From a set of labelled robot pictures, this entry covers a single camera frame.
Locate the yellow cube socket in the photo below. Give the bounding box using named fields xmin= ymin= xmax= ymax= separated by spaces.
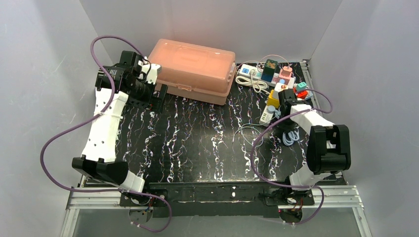
xmin=266 ymin=90 xmax=280 ymax=109

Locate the coiled light blue cable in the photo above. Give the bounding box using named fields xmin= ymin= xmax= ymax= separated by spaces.
xmin=282 ymin=128 xmax=302 ymax=147

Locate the pink translucent plastic storage box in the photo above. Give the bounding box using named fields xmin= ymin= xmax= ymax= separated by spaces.
xmin=148 ymin=39 xmax=236 ymax=105

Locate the coiled white power cord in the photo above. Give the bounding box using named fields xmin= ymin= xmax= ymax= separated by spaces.
xmin=235 ymin=70 xmax=270 ymax=95

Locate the white usb charging hub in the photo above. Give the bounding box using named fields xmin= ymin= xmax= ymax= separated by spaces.
xmin=259 ymin=105 xmax=277 ymax=127

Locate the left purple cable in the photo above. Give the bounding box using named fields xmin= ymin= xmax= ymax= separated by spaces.
xmin=40 ymin=35 xmax=173 ymax=233

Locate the red cube socket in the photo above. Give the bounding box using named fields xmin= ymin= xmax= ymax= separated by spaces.
xmin=296 ymin=91 xmax=309 ymax=100

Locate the blue plug adapter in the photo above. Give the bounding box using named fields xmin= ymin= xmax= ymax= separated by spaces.
xmin=261 ymin=72 xmax=274 ymax=83

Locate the aluminium frame rail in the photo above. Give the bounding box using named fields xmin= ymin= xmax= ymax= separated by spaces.
xmin=66 ymin=185 xmax=364 ymax=210

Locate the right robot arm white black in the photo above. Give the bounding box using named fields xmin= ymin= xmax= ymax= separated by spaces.
xmin=279 ymin=89 xmax=351 ymax=191

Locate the white cube charger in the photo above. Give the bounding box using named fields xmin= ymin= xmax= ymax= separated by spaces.
xmin=274 ymin=82 xmax=289 ymax=94

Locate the pink plug adapter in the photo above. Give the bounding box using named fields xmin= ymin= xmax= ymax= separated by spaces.
xmin=278 ymin=66 xmax=293 ymax=87

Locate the dark green cube charger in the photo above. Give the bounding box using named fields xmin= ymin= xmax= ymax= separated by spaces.
xmin=263 ymin=59 xmax=278 ymax=76

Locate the white long power strip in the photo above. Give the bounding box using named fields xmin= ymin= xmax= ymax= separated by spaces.
xmin=238 ymin=64 xmax=295 ymax=88

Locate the thin white usb cable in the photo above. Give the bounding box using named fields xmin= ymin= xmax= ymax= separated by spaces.
xmin=233 ymin=123 xmax=262 ymax=157

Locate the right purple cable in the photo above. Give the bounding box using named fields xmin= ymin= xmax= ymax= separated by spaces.
xmin=250 ymin=89 xmax=334 ymax=226

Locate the teal plug adapter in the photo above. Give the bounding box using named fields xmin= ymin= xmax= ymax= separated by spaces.
xmin=293 ymin=82 xmax=307 ymax=93

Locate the purple cable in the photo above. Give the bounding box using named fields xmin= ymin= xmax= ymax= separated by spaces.
xmin=250 ymin=89 xmax=334 ymax=226
xmin=40 ymin=35 xmax=173 ymax=233

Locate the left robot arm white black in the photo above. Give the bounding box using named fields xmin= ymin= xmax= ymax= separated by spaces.
xmin=72 ymin=51 xmax=166 ymax=193

